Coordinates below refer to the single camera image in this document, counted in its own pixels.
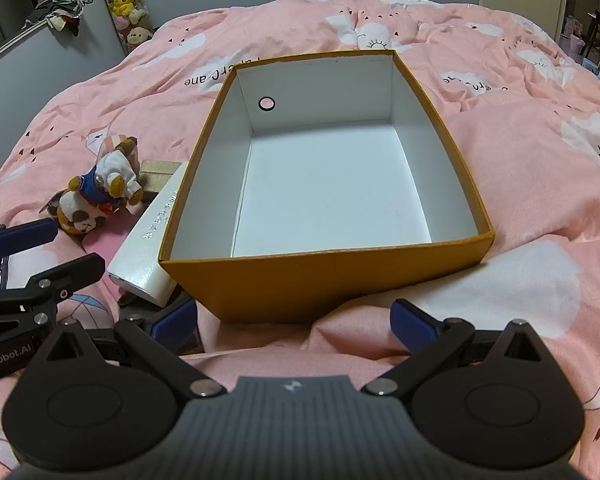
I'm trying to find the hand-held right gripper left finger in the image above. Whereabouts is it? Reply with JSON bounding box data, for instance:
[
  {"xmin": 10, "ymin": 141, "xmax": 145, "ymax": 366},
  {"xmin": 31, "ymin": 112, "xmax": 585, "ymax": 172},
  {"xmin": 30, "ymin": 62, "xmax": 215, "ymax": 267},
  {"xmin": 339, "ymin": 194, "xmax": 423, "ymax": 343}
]
[{"xmin": 44, "ymin": 296, "xmax": 227, "ymax": 401}]

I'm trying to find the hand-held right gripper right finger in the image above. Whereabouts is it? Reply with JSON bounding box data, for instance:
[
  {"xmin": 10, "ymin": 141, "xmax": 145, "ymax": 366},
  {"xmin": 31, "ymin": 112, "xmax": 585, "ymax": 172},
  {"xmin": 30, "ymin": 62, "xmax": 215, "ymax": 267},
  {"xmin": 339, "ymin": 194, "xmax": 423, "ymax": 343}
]
[{"xmin": 362, "ymin": 298, "xmax": 557, "ymax": 401}]

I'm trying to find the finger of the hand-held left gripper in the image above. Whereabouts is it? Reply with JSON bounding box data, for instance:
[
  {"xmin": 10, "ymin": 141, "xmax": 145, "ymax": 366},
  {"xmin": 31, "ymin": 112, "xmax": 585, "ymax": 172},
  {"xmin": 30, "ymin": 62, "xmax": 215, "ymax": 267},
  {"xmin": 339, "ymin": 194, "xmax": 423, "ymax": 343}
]
[
  {"xmin": 0, "ymin": 218, "xmax": 60, "ymax": 261},
  {"xmin": 0, "ymin": 253, "xmax": 106, "ymax": 313}
]

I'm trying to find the long white box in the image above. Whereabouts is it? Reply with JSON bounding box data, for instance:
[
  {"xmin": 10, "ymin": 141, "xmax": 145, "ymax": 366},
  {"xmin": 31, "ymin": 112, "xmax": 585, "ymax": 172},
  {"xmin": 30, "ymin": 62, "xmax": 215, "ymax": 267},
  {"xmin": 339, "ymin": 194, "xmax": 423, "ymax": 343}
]
[{"xmin": 106, "ymin": 160, "xmax": 193, "ymax": 307}]

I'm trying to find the orange cardboard box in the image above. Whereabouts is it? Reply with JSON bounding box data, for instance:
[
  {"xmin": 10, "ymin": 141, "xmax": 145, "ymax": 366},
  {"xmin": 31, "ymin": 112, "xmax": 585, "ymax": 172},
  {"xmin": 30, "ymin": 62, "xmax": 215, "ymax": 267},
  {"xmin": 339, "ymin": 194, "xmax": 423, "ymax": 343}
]
[{"xmin": 158, "ymin": 49, "xmax": 496, "ymax": 324}]

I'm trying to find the brown plush dog blue outfit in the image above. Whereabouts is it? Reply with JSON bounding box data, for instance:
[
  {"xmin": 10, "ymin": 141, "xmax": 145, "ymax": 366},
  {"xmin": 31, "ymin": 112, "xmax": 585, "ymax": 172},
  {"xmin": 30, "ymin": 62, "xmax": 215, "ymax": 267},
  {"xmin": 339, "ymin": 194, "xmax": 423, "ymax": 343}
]
[{"xmin": 40, "ymin": 135, "xmax": 146, "ymax": 237}]

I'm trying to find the small gold box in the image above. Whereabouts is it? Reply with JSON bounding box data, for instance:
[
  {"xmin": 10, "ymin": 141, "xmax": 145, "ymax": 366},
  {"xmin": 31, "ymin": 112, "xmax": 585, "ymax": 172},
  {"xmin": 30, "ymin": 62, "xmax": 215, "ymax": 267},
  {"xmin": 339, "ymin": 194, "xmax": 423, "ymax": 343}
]
[{"xmin": 139, "ymin": 159, "xmax": 183, "ymax": 196}]

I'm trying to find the pink printed blanket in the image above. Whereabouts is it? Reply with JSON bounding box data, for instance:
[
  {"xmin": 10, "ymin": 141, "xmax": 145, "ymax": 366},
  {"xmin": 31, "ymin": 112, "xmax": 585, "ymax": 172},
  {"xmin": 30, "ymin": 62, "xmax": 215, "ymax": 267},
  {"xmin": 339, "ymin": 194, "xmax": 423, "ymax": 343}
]
[{"xmin": 0, "ymin": 0, "xmax": 600, "ymax": 480}]

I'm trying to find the white window sill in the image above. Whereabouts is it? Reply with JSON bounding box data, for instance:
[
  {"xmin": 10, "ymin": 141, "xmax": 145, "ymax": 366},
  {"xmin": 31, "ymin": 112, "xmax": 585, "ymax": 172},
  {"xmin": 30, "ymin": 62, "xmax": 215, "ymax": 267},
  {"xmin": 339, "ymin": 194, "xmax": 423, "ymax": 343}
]
[{"xmin": 0, "ymin": 20, "xmax": 48, "ymax": 72}]

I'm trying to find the pile of grey clothes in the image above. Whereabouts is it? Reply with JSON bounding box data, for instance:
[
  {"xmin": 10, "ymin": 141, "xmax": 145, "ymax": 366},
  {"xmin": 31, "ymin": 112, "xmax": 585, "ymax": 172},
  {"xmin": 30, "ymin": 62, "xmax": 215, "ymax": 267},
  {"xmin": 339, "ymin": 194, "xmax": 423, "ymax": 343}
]
[{"xmin": 27, "ymin": 0, "xmax": 93, "ymax": 36}]

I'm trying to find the hanging column of plush toys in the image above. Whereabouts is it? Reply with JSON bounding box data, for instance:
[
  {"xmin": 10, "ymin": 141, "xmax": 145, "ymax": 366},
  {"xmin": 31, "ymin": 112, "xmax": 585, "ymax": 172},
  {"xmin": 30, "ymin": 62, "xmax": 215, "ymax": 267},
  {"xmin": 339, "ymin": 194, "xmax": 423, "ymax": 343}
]
[{"xmin": 101, "ymin": 0, "xmax": 155, "ymax": 51}]

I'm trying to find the pink bin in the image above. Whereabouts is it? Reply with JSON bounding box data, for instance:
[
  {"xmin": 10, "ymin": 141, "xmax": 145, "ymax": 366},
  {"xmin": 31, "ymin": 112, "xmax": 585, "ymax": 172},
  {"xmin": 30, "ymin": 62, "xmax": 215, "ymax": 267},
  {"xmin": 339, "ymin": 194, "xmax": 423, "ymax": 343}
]
[{"xmin": 566, "ymin": 17, "xmax": 586, "ymax": 56}]

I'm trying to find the dark wooden chair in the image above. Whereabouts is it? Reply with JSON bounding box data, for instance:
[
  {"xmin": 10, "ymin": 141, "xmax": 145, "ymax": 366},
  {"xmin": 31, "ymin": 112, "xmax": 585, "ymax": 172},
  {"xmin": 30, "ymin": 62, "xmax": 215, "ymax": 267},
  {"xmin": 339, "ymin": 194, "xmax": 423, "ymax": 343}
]
[{"xmin": 580, "ymin": 11, "xmax": 600, "ymax": 58}]

